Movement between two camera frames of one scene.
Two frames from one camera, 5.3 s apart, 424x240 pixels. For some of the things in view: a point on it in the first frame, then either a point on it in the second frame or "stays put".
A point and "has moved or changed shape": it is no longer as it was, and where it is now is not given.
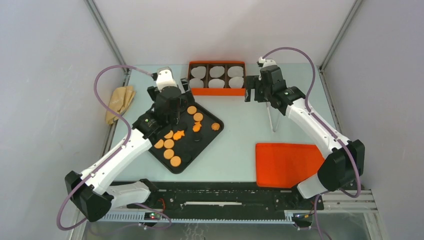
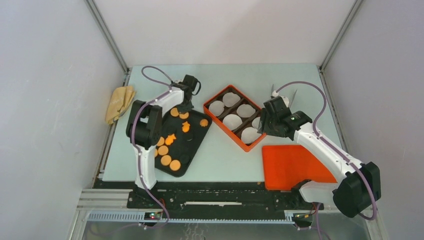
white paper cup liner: x=235 y=71 to x=245 y=110
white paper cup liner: x=217 y=71 to x=229 y=99
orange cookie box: x=217 y=78 to x=237 y=115
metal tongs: x=271 y=118 has moved or changed shape
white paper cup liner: x=216 y=83 to x=250 y=135
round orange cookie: x=198 y=117 to x=184 y=116
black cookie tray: x=196 y=127 has moved or changed shape
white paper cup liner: x=236 y=82 to x=256 y=123
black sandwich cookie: x=197 y=136 to x=188 y=137
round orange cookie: x=175 y=161 has moved or changed shape
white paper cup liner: x=199 y=72 to x=216 y=108
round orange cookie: x=169 y=135 to x=161 y=141
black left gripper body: x=152 y=91 to x=186 y=106
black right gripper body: x=263 y=94 to x=267 y=124
